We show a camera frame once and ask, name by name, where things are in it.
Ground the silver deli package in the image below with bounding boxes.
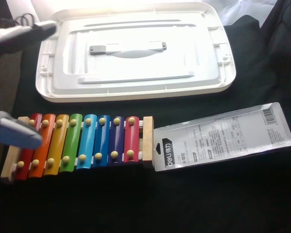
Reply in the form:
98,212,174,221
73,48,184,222
153,101,291,172

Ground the white box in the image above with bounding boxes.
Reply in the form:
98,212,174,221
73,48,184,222
35,1,237,103

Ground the black table cloth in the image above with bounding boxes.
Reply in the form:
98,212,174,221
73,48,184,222
0,13,291,233

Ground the black cable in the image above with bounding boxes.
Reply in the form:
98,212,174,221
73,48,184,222
13,13,36,27

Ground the white backdrop cloth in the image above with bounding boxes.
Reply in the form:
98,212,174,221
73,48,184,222
29,0,279,26

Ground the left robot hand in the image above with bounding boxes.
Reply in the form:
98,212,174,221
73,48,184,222
0,20,58,150

